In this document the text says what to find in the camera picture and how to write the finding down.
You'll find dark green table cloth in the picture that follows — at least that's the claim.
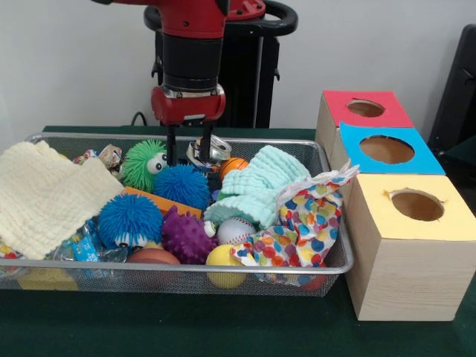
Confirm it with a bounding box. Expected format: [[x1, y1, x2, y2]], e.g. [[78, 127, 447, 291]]
[[444, 134, 476, 176], [0, 125, 476, 357]]

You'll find green spiky ball with eyes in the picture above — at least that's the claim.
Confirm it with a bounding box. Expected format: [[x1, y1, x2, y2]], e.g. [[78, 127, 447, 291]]
[[120, 139, 169, 193]]

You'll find wooden box with three holes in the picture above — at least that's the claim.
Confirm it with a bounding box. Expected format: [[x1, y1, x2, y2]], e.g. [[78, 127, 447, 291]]
[[315, 89, 476, 321]]

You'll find shallow silver mesh bin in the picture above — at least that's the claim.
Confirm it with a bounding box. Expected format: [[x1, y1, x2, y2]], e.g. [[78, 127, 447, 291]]
[[0, 132, 354, 298]]

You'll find polka dot paper napkin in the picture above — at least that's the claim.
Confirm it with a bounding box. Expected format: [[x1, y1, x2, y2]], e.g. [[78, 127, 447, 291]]
[[230, 159, 361, 268]]

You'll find crushed silver can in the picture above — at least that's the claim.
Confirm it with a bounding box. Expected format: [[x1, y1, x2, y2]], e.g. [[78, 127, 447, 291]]
[[185, 134, 233, 173]]

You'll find yellow ball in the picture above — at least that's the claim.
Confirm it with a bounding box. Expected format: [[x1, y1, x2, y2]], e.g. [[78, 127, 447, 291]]
[[205, 244, 248, 290]]

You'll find blue spiky ball with eyes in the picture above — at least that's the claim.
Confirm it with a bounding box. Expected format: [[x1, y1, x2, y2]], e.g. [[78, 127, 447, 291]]
[[97, 192, 165, 249]]

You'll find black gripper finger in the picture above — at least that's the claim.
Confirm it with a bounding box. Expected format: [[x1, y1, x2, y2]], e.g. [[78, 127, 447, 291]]
[[199, 123, 214, 164], [166, 124, 179, 167]]

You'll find cream waffle cloth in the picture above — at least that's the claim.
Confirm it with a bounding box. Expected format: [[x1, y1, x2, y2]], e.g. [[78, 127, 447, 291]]
[[0, 140, 126, 260]]

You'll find white baseball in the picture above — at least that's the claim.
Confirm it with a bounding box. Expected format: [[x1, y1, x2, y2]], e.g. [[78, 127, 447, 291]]
[[216, 216, 258, 246]]

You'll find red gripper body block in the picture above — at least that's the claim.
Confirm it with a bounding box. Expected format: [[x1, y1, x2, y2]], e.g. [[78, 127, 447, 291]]
[[149, 83, 228, 127]]

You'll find mint waffle cloth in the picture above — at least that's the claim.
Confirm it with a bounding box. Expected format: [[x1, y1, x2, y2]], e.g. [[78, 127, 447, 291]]
[[203, 144, 312, 231]]

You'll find black stand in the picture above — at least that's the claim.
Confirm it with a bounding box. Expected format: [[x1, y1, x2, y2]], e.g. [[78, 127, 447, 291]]
[[427, 24, 476, 149]]

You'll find purple spiky toy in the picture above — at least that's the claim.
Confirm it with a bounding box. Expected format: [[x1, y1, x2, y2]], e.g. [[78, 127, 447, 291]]
[[161, 205, 219, 266]]

